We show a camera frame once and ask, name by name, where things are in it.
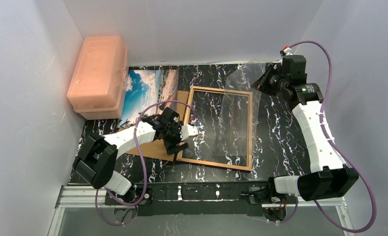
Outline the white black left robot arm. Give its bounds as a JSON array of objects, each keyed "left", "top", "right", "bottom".
[{"left": 73, "top": 107, "right": 198, "bottom": 195}]

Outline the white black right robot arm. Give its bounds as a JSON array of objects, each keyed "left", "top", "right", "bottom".
[{"left": 252, "top": 55, "right": 359, "bottom": 201}]

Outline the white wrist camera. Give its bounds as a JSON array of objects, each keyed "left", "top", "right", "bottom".
[
  {"left": 180, "top": 124, "right": 198, "bottom": 141},
  {"left": 280, "top": 46, "right": 293, "bottom": 57}
]

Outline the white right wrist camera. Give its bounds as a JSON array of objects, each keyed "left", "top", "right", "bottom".
[{"left": 280, "top": 46, "right": 293, "bottom": 57}]

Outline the beach landscape photo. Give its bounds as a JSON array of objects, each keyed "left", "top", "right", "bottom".
[{"left": 118, "top": 69, "right": 179, "bottom": 128}]

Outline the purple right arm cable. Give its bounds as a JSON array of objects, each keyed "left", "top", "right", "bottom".
[{"left": 288, "top": 40, "right": 378, "bottom": 234}]

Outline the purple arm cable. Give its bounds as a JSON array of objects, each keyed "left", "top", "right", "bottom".
[
  {"left": 288, "top": 40, "right": 378, "bottom": 234},
  {"left": 94, "top": 100, "right": 198, "bottom": 226}
]

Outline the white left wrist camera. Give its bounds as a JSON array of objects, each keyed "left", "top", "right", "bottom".
[{"left": 180, "top": 124, "right": 198, "bottom": 141}]

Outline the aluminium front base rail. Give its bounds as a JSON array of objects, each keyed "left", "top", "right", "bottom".
[{"left": 48, "top": 183, "right": 346, "bottom": 236}]

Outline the brown fibreboard backing board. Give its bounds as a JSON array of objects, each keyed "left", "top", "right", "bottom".
[{"left": 125, "top": 90, "right": 189, "bottom": 162}]

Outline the wooden picture frame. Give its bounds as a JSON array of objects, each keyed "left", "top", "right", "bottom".
[{"left": 176, "top": 86, "right": 255, "bottom": 172}]

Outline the clear acrylic sheet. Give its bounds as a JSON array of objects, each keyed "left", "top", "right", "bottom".
[{"left": 212, "top": 62, "right": 266, "bottom": 158}]

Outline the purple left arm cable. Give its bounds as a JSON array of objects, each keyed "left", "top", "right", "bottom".
[{"left": 94, "top": 100, "right": 198, "bottom": 226}]

